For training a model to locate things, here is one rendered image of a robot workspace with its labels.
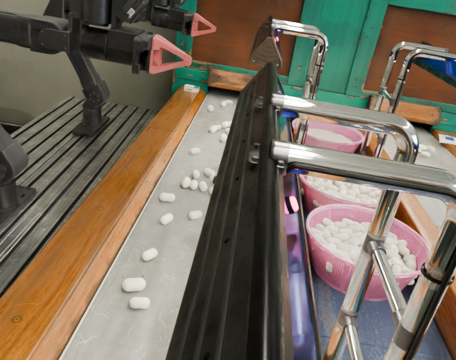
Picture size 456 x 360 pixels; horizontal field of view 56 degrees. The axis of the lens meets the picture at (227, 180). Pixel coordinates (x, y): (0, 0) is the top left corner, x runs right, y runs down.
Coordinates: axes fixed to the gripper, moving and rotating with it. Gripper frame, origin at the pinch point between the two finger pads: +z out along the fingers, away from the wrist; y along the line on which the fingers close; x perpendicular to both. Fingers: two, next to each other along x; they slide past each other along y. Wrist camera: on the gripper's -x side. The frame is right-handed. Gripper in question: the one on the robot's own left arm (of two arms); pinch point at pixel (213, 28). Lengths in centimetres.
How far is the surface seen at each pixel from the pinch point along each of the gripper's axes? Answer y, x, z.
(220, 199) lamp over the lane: -113, -1, 10
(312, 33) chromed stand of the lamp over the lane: -17.0, -6.2, 28.3
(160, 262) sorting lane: -79, 32, 3
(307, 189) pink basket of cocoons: -40, 30, 34
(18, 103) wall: 121, 84, -123
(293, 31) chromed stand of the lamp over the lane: -16.8, -5.9, 23.1
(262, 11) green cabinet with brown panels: 41.6, -5.7, 15.8
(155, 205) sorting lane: -59, 32, -2
